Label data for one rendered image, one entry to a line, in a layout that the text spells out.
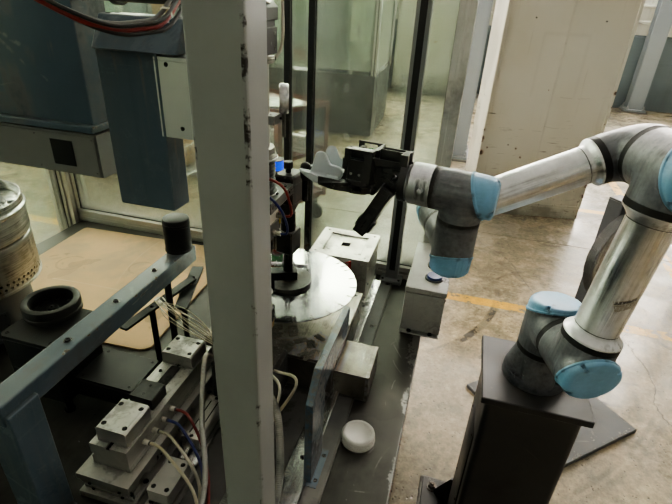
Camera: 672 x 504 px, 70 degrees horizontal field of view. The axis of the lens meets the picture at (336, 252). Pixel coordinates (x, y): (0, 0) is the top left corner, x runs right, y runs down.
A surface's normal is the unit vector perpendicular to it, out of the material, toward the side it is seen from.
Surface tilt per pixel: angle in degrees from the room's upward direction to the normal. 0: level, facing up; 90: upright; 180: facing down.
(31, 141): 90
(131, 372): 0
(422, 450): 0
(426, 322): 90
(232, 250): 90
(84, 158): 90
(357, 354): 0
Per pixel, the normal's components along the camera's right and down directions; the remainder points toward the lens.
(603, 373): 0.02, 0.59
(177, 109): -0.27, 0.45
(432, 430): 0.05, -0.88
